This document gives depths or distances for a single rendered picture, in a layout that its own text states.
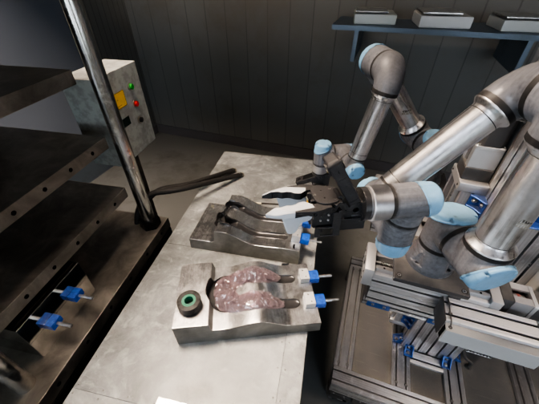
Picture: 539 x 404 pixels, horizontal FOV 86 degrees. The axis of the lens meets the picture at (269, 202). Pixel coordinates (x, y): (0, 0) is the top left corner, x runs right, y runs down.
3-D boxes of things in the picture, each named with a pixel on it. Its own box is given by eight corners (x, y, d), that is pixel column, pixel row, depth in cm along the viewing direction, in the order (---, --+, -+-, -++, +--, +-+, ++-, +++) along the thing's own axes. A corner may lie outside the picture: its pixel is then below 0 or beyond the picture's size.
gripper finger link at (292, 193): (262, 216, 63) (305, 219, 62) (261, 191, 60) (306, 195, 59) (265, 208, 66) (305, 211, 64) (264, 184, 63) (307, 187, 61)
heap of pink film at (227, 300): (279, 271, 117) (280, 259, 112) (285, 312, 104) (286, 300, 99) (215, 276, 115) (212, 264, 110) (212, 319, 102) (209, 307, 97)
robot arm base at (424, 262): (450, 249, 103) (462, 230, 96) (456, 284, 92) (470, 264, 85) (405, 239, 107) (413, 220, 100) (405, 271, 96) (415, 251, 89)
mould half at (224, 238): (304, 224, 147) (306, 204, 139) (297, 264, 127) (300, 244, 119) (210, 211, 155) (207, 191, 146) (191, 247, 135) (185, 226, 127)
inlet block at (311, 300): (336, 296, 112) (338, 288, 108) (339, 309, 108) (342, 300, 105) (302, 300, 111) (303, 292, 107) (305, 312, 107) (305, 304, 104)
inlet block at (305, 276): (329, 274, 120) (330, 265, 117) (332, 284, 116) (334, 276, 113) (297, 276, 119) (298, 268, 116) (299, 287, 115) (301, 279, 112)
